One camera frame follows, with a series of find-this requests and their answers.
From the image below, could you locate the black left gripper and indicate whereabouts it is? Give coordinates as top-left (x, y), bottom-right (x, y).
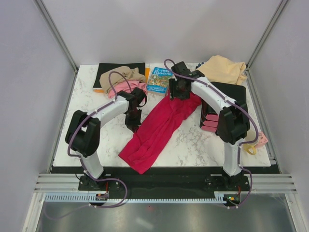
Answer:
top-left (125, 108), bottom-right (141, 133)

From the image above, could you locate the magenta t shirt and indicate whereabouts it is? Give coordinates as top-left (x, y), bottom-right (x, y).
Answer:
top-left (118, 93), bottom-right (201, 174)

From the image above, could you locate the blue illustrated paperback book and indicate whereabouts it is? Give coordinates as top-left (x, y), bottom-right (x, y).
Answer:
top-left (146, 67), bottom-right (173, 96)

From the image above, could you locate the black pink drawer organizer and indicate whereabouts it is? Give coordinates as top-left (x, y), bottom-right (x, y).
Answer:
top-left (199, 82), bottom-right (247, 133)

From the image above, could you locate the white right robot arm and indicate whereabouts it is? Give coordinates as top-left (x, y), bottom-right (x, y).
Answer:
top-left (164, 59), bottom-right (251, 190)

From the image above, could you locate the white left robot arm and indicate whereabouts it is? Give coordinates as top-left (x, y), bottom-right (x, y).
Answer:
top-left (65, 87), bottom-right (147, 190)

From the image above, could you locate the cream yellow t shirt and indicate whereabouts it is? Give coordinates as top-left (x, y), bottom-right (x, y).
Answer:
top-left (197, 55), bottom-right (247, 85)

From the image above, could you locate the light pink t shirt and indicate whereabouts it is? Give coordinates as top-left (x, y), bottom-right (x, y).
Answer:
top-left (114, 80), bottom-right (147, 94)

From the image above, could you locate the beige t shirt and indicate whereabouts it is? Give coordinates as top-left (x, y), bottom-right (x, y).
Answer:
top-left (99, 66), bottom-right (146, 94)

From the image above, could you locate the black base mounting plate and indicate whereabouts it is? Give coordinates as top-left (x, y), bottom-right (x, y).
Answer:
top-left (78, 167), bottom-right (250, 199)

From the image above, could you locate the black notebook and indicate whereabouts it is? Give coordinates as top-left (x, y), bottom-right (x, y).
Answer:
top-left (98, 63), bottom-right (146, 75)

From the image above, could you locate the yellow mug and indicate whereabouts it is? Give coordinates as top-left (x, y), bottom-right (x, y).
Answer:
top-left (242, 130), bottom-right (258, 155)

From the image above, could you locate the pink small box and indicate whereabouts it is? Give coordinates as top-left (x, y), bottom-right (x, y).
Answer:
top-left (255, 131), bottom-right (268, 148)

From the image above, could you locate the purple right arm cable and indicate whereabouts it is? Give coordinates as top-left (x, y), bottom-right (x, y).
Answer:
top-left (164, 58), bottom-right (260, 210)

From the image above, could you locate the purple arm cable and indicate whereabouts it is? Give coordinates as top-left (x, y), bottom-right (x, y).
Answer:
top-left (164, 58), bottom-right (260, 210)
top-left (44, 71), bottom-right (133, 220)

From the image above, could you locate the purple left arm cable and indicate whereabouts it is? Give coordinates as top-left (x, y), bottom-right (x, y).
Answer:
top-left (44, 71), bottom-right (133, 220)

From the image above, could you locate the white slotted cable duct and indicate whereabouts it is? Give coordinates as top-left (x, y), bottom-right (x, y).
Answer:
top-left (44, 193), bottom-right (227, 203)

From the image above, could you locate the right aluminium frame post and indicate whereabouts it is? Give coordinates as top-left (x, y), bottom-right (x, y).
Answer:
top-left (246, 0), bottom-right (289, 70)

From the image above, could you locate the aluminium frame post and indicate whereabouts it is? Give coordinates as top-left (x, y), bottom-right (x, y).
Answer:
top-left (34, 0), bottom-right (79, 73)
top-left (246, 0), bottom-right (289, 70)

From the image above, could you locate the left aluminium frame post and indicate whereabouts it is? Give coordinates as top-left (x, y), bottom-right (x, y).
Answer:
top-left (34, 0), bottom-right (79, 73)

